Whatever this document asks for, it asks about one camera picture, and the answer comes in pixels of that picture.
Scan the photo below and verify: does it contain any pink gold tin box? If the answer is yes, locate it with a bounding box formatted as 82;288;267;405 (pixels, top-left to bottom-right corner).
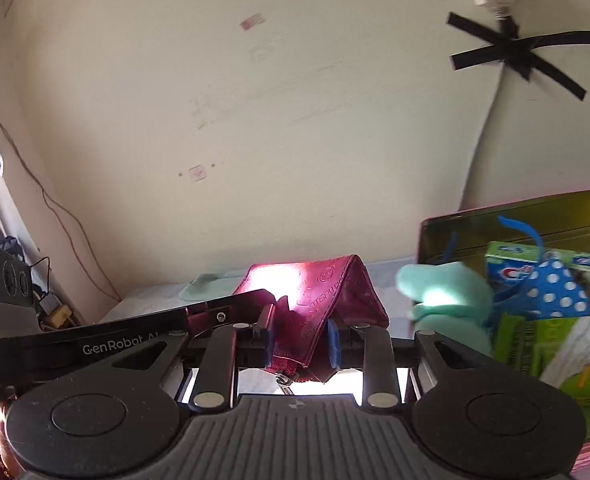
411;191;590;468

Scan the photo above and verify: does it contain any teal zip pouch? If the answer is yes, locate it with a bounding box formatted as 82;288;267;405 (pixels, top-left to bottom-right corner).
179;269;247;304

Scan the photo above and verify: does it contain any pink wall sticker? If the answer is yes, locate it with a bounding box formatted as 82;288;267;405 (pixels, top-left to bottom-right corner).
189;165;207;181

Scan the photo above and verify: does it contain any dark hanging wall cable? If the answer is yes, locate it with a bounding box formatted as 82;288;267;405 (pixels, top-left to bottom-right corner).
0;54;122;304

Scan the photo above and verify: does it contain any green Dofi tissue pack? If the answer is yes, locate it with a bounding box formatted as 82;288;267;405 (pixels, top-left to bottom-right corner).
494;315;590;440

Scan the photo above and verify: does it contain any teal plush elephant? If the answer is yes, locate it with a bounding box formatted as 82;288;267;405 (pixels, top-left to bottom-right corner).
396;261;494;356

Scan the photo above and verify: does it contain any Crest toothpaste box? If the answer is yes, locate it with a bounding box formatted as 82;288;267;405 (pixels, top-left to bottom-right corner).
485;242;590;298

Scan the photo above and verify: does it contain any pink wallet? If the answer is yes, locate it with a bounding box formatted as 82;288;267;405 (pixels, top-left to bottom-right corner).
235;255;389;394

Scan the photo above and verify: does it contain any black tape cross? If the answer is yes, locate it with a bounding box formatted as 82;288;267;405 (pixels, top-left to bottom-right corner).
447;13;590;101

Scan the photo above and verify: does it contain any striped bed sheet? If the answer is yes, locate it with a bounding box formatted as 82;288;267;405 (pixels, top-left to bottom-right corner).
101;257;414;338

